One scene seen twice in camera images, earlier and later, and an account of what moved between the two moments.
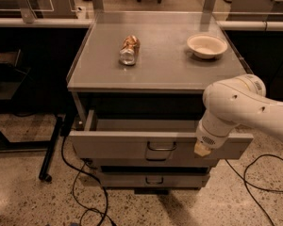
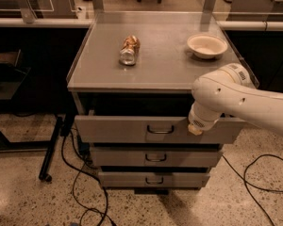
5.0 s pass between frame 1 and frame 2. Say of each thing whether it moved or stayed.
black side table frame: stayed
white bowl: stayed
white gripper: moved
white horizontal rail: stayed
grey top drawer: moved
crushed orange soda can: stayed
